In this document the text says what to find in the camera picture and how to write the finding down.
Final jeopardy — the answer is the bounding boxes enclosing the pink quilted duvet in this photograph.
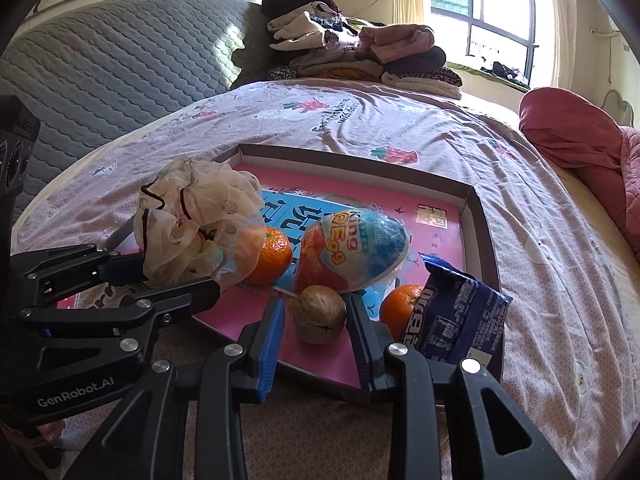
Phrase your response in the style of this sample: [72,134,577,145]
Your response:
[518,87,640,255]

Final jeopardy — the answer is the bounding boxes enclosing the large orange mandarin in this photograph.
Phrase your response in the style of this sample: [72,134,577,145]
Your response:
[244,226,293,286]

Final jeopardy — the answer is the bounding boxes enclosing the pile of folded clothes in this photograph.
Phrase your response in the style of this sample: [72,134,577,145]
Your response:
[260,0,463,100]

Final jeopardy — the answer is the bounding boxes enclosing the brown walnut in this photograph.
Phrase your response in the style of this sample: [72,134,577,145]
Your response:
[291,285,347,346]

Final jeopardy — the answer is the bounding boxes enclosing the dark framed window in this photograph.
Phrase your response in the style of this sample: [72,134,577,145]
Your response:
[428,0,538,84]

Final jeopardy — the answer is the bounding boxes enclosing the shallow grey cardboard box lid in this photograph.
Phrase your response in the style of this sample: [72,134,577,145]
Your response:
[54,143,501,392]

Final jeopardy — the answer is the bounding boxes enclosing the clothes on window sill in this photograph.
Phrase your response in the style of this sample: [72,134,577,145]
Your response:
[480,61,529,89]

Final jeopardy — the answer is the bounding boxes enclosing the cream mesh drawstring bag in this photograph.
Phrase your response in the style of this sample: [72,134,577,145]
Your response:
[134,157,266,289]

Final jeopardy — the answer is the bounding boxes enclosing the pink strawberry print bedsheet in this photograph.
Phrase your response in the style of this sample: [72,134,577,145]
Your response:
[12,79,639,479]

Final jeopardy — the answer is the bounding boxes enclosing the small orange mandarin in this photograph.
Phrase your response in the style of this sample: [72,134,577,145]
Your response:
[380,285,423,341]

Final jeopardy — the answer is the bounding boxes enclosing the pink surprise egg toy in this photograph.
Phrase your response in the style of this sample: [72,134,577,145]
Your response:
[293,209,410,294]

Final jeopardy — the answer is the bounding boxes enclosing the blue snack packet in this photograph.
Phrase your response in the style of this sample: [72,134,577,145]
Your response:
[399,255,512,379]

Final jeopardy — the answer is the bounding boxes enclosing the grey quilted headboard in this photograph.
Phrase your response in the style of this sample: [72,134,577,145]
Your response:
[1,0,271,214]

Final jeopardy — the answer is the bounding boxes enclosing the cream curtain right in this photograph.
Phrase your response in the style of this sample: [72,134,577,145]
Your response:
[552,0,577,90]

